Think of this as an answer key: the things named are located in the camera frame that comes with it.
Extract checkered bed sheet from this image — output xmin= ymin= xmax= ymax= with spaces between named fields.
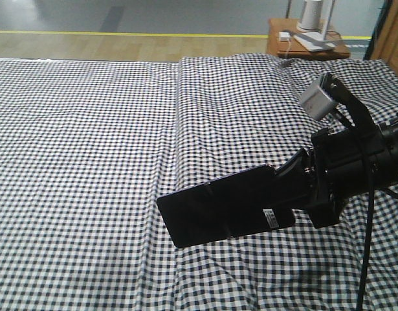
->
xmin=0 ymin=59 xmax=179 ymax=310

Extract white charger block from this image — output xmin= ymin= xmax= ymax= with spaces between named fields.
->
xmin=278 ymin=32 xmax=291 ymax=42

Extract wooden headboard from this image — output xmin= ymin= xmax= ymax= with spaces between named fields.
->
xmin=364 ymin=1 xmax=398 ymax=76

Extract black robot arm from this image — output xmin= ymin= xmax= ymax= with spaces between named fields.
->
xmin=256 ymin=116 xmax=398 ymax=231

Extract black foldable phone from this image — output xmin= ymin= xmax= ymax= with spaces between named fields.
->
xmin=157 ymin=165 xmax=296 ymax=248

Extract checkered duvet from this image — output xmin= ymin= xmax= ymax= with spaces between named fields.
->
xmin=171 ymin=54 xmax=398 ymax=310

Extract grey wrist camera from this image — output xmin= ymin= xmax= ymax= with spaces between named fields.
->
xmin=299 ymin=73 xmax=338 ymax=121

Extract wooden nightstand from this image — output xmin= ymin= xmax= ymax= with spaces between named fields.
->
xmin=267 ymin=18 xmax=350 ymax=60

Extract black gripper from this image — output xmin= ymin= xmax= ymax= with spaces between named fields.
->
xmin=250 ymin=128 xmax=385 ymax=229

